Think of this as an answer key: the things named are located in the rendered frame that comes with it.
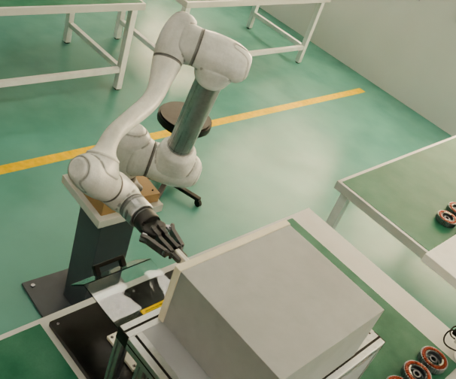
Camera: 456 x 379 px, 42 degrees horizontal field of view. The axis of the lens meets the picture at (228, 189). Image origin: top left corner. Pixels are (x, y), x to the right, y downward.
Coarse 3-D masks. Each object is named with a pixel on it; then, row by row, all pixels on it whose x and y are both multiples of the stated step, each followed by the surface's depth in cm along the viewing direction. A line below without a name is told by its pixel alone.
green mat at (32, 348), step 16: (16, 336) 187; (32, 336) 188; (48, 336) 190; (0, 352) 181; (16, 352) 182; (32, 352) 184; (48, 352) 186; (0, 368) 177; (16, 368) 178; (32, 368) 180; (48, 368) 181; (64, 368) 183
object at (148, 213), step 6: (144, 210) 179; (150, 210) 180; (138, 216) 178; (144, 216) 178; (150, 216) 178; (156, 216) 179; (138, 222) 178; (144, 222) 178; (150, 222) 179; (156, 222) 180; (162, 222) 181; (138, 228) 178; (144, 228) 177; (150, 234) 176; (162, 234) 178
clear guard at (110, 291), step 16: (112, 272) 178; (128, 272) 179; (144, 272) 180; (160, 272) 182; (96, 288) 170; (112, 288) 172; (128, 288) 174; (144, 288) 176; (160, 288) 177; (112, 304) 167; (128, 304) 169; (144, 304) 171; (112, 320) 163; (128, 320) 164
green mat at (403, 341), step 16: (352, 272) 260; (368, 288) 255; (384, 304) 250; (384, 320) 242; (400, 320) 245; (384, 336) 235; (400, 336) 238; (416, 336) 240; (384, 352) 228; (400, 352) 231; (416, 352) 233; (368, 368) 219; (384, 368) 221; (400, 368) 224; (448, 368) 231
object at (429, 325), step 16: (272, 224) 271; (304, 224) 278; (320, 224) 282; (320, 240) 272; (336, 240) 276; (192, 256) 239; (336, 256) 266; (352, 256) 269; (368, 272) 264; (384, 272) 267; (384, 288) 258; (400, 288) 262; (80, 304) 204; (400, 304) 253; (416, 304) 256; (48, 320) 195; (416, 320) 248; (432, 320) 251; (0, 336) 185; (432, 336) 243; (448, 336) 246; (64, 352) 188; (448, 352) 239
